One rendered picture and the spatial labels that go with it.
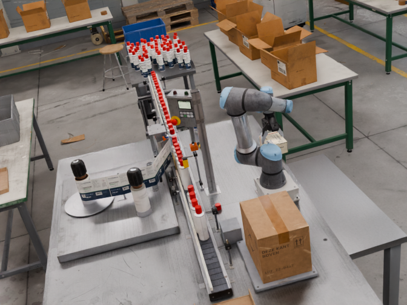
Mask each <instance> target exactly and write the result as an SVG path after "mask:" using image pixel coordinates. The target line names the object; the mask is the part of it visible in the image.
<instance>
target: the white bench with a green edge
mask: <svg viewBox="0 0 407 305"><path fill-rule="evenodd" d="M15 104H16V107H17V109H18V113H19V115H20V116H19V118H20V120H19V121H20V123H19V126H20V141H19V142H16V143H12V144H9V145H6V146H2V147H0V168H4V167H7V169H8V182H9V192H7V193H5V194H1V195H0V212H3V211H8V219H7V229H6V233H5V242H4V251H3V256H2V265H1V272H0V279H3V278H7V277H10V276H13V275H16V274H20V273H23V272H27V271H30V270H32V269H36V268H39V267H43V269H44V271H45V274H46V270H47V259H48V257H47V254H46V253H45V250H44V247H43V245H42V243H41V240H40V238H39V235H38V233H37V230H36V228H35V226H34V223H33V220H32V219H31V216H30V213H29V211H28V209H27V206H26V204H25V202H26V201H27V199H28V183H29V173H30V162H32V161H35V160H39V159H43V158H45V161H46V163H47V166H48V168H50V171H52V170H54V168H53V163H52V161H51V158H50V154H49V153H48V149H47V147H46V144H45V142H44V138H43V136H42V133H41V130H40V128H39V125H38V122H37V120H36V116H35V114H34V106H35V100H34V98H31V99H26V100H22V101H19V102H15ZM33 128H34V131H35V133H36V136H37V138H38V141H39V144H40V147H41V149H42V152H43V154H40V155H37V156H33V157H31V141H32V132H33ZM14 208H18V210H19V213H20V215H21V217H22V220H23V222H24V224H25V227H26V229H27V232H28V234H29V236H30V238H31V241H32V243H33V246H34V247H35V250H36V253H37V255H38V257H39V260H40V261H36V262H34V263H30V264H26V265H24V266H20V267H17V268H14V269H10V270H8V271H7V264H8V254H9V248H10V238H11V232H12V222H13V211H14Z"/></svg>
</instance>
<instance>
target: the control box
mask: <svg viewBox="0 0 407 305"><path fill-rule="evenodd" d="M173 91H177V95H176V96H174V95H173ZM185 91H188V94H189V95H188V96H184V92H185ZM199 94H200V90H199ZM177 100H191V106H192V110H186V109H179V107H178V103H177ZM167 102H168V107H169V111H170V116H171V120H172V119H177V125H173V126H191V127H197V120H196V116H195V113H194V106H193V105H194V103H193V100H192V97H191V94H190V90H172V91H171V92H170V93H169V94H168V95H167ZM200 102H201V104H202V100H201V96H200ZM180 111H192V112H193V114H194V118H187V117H180V114H179V112H180ZM202 111H203V106H202ZM203 118H204V120H205V117H204V111H203Z"/></svg>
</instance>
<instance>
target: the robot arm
mask: <svg viewBox="0 0 407 305"><path fill-rule="evenodd" d="M220 107H221V108H222V109H223V110H224V109H226V112H227V114H228V115H229V116H230V117H231V120H232V123H233V128H234V132H235V135H236V139H237V145H236V146H235V148H234V158H235V161H236V162H237V163H241V164H243V165H251V166H258V167H262V172H261V175H260V179H259V182H260V185H261V186H262V187H263V188H265V189H279V188H281V187H283V186H284V185H285V183H286V177H285V175H284V173H283V170H282V152H281V149H280V148H279V147H278V146H277V145H275V144H272V143H267V144H264V141H265V139H266V136H267V135H268V132H267V130H268V131H272V132H275V131H277V132H278V133H279V134H280V135H281V136H282V137H283V131H282V127H281V126H280V124H278V123H277V121H276V118H275V117H274V113H275V112H280V113H290V112H291V111H292V109H293V102H292V101H291V100H288V99H287V100H285V99H279V98H276V97H274V96H273V89H272V87H269V86H265V87H262V88H261V89H260V91H258V90H254V89H249V88H236V87H225V88H224V89H223V91H222V93H221V95H220ZM247 112H257V113H262V112H263V115H265V117H264V118H263V119H262V126H263V129H262V133H261V134H260V136H261V141H262V144H263V145H262V146H257V144H256V141H255V140H253V138H252V135H251V130H250V125H249V122H248V117H247Z"/></svg>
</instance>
